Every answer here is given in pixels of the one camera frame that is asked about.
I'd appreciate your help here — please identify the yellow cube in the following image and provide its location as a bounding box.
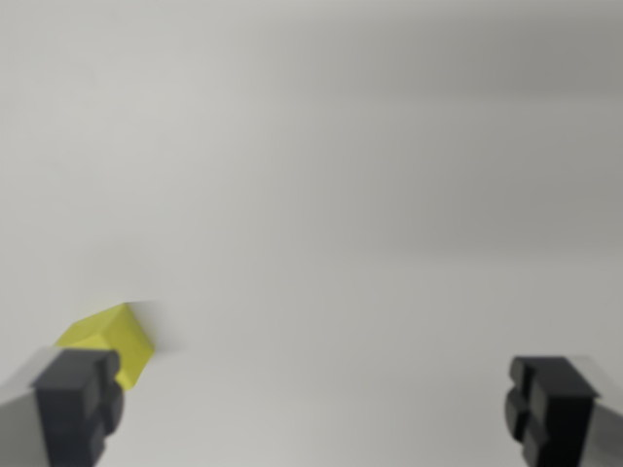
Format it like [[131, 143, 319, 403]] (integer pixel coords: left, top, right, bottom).
[[53, 302, 157, 391]]

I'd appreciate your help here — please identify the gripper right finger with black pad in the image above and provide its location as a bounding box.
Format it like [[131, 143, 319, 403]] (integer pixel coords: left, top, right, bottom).
[[503, 354, 623, 467]]

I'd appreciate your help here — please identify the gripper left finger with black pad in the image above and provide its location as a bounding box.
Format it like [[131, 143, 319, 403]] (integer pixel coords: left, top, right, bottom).
[[0, 345, 126, 467]]

